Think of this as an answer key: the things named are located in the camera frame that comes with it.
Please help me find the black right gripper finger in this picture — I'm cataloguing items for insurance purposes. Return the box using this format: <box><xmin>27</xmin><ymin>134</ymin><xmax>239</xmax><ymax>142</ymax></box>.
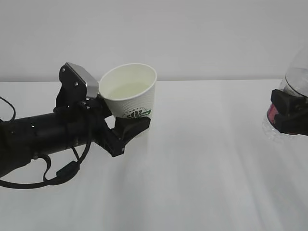
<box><xmin>270</xmin><ymin>89</ymin><xmax>308</xmax><ymax>135</ymax></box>

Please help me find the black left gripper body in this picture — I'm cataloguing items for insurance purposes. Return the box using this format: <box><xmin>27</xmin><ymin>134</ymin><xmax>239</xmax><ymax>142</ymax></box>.
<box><xmin>56</xmin><ymin>64</ymin><xmax>125</xmax><ymax>157</ymax></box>

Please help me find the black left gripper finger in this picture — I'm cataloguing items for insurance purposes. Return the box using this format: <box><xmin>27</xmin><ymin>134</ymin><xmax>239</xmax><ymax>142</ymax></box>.
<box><xmin>112</xmin><ymin>117</ymin><xmax>151</xmax><ymax>144</ymax></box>
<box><xmin>96</xmin><ymin>93</ymin><xmax>113</xmax><ymax>118</ymax></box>

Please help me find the white paper coffee cup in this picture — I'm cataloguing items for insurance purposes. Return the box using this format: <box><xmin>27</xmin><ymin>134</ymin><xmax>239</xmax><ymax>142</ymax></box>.
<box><xmin>99</xmin><ymin>63</ymin><xmax>157</xmax><ymax>118</ymax></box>

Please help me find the clear plastic water bottle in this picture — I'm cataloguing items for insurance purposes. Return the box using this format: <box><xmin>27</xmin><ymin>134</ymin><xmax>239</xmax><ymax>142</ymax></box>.
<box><xmin>262</xmin><ymin>46</ymin><xmax>308</xmax><ymax>142</ymax></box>

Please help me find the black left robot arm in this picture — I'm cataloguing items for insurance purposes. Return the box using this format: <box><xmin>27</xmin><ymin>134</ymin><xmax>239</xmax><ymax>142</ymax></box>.
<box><xmin>0</xmin><ymin>63</ymin><xmax>151</xmax><ymax>176</ymax></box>

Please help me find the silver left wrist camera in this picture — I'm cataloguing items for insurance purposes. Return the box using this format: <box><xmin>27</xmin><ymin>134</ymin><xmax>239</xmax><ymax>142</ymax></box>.
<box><xmin>65</xmin><ymin>62</ymin><xmax>99</xmax><ymax>98</ymax></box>

